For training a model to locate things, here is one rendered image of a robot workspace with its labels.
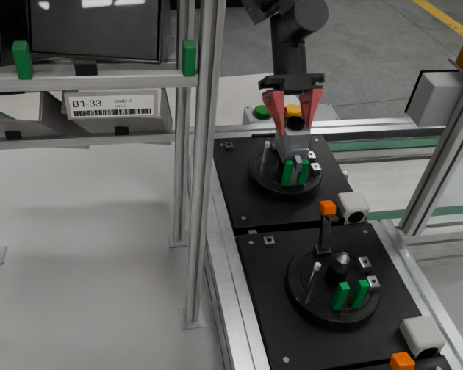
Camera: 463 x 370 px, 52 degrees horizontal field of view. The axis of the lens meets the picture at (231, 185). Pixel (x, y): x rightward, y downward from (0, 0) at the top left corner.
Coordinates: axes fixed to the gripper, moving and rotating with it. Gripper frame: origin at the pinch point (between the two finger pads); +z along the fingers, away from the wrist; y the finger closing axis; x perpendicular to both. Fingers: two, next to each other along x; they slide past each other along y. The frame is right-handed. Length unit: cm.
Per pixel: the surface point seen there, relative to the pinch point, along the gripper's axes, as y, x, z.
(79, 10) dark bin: -31.5, -29.6, -11.3
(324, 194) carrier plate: 5.8, 2.7, 11.7
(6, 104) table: -57, 47, -14
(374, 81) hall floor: 134, 217, -43
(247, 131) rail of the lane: -3.8, 19.1, -1.6
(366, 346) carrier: 1.3, -19.7, 31.0
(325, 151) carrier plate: 10.4, 11.8, 3.9
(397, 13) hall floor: 205, 301, -113
